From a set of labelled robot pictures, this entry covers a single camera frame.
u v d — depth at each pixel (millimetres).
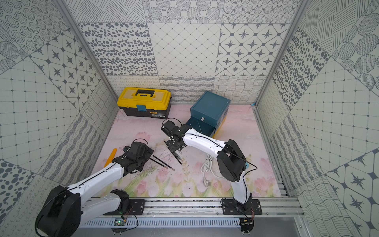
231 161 484
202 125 885
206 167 862
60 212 400
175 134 614
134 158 662
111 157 913
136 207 736
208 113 863
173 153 933
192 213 738
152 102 985
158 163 901
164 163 901
